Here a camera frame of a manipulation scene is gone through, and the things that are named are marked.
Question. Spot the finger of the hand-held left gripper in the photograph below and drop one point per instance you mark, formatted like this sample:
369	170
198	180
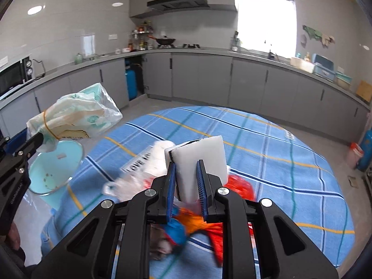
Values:
16	141
30	146

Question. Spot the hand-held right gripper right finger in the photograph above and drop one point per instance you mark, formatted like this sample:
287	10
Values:
202	191

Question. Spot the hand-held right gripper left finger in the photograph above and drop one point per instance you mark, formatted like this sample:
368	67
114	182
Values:
171	191

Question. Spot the white sponge block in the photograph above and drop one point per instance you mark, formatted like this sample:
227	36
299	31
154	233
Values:
200	151

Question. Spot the person's left hand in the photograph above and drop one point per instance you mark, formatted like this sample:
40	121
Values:
13	237

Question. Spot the blue wrapper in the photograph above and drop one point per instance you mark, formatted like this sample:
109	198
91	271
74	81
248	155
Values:
175	232

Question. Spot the clear crumpled plastic wrap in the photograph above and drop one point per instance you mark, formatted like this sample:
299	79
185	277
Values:
128	184

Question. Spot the black and white microwave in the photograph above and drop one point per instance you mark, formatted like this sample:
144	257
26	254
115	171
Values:
11	77

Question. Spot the blue plaid tablecloth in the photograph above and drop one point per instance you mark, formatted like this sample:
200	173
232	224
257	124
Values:
276	180

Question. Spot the green kettle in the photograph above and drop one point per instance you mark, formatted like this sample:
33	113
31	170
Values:
78	59

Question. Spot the blue water tank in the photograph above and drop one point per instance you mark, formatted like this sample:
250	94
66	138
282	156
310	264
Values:
131	82

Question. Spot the grey kitchen counter cabinets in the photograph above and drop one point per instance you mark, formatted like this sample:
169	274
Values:
203	75

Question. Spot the white bowl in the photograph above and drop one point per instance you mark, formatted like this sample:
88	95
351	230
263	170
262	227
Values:
125	50

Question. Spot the gas stove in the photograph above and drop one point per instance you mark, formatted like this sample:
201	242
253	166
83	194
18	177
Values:
191	46

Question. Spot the black wok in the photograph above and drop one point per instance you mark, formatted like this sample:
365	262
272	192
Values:
166	40

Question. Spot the knife rack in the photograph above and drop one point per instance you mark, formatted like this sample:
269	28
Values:
235	43

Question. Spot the black faucet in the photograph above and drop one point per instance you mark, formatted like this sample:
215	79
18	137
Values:
271	54

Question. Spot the spice rack with bottles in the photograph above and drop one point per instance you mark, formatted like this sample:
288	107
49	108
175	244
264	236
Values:
141	39

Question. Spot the white basin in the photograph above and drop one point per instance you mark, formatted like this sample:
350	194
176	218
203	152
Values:
302	64

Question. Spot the soap bottle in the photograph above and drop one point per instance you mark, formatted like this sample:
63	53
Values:
307	56

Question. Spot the blue storage box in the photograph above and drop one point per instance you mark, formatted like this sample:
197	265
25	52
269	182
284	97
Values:
324	68

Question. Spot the stacked green basins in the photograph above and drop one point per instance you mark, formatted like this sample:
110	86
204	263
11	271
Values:
343	80

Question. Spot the bright window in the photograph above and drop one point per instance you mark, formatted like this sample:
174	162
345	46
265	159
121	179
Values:
261	20

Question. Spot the hanging round scrubber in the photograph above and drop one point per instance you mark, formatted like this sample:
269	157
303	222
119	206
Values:
303	39

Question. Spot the black range hood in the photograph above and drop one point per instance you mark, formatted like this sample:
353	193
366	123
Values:
177	3

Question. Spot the wooden cutting board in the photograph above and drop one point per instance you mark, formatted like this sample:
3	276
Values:
364	91

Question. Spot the hanging green cloth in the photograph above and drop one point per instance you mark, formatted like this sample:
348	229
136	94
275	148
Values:
311	32

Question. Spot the hanging beige cloth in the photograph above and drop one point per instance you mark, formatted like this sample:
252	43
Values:
327	40

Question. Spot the white wall socket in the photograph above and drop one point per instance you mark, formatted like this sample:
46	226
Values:
112	37

